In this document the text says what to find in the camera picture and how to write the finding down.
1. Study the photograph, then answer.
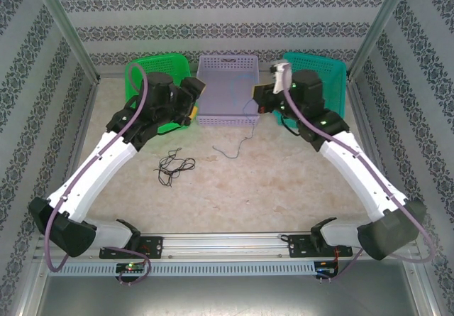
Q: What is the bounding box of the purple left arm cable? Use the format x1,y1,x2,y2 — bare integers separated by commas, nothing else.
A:
42,62,153,285

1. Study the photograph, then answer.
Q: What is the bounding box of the lavender plastic basket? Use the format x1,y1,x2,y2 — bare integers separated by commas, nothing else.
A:
196,54,262,128

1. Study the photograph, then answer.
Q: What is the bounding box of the teal plastic basket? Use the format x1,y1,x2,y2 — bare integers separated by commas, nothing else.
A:
272,51,348,129

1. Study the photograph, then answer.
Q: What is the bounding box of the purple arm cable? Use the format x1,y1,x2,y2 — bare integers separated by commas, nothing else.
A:
42,62,153,285
282,81,437,282

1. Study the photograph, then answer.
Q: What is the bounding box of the thin black cable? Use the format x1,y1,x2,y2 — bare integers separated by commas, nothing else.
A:
157,148,196,182
153,148,196,188

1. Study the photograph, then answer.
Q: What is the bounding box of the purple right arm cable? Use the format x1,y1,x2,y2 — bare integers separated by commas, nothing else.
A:
282,81,437,282

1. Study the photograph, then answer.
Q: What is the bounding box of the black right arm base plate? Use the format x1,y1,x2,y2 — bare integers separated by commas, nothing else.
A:
287,233,354,259

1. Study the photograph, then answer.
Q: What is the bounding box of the aluminium mounting rail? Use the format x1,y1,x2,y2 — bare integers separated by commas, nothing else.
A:
35,232,416,260

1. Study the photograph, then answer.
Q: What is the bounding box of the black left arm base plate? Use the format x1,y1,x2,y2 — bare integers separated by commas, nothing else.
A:
99,236,164,260

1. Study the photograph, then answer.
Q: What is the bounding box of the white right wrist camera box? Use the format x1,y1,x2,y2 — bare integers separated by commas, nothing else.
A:
270,60,294,94

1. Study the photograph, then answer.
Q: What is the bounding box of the grey slotted cable duct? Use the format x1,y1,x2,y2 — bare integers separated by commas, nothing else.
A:
48,261,316,277

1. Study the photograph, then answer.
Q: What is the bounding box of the aluminium side rail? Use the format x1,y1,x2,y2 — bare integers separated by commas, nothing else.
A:
48,81,102,235
346,77,405,231

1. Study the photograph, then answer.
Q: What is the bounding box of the green plastic basket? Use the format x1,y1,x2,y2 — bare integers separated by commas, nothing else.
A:
124,53,191,134

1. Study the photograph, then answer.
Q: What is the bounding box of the aluminium frame post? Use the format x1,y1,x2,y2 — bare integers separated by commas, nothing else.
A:
346,0,416,79
30,0,102,85

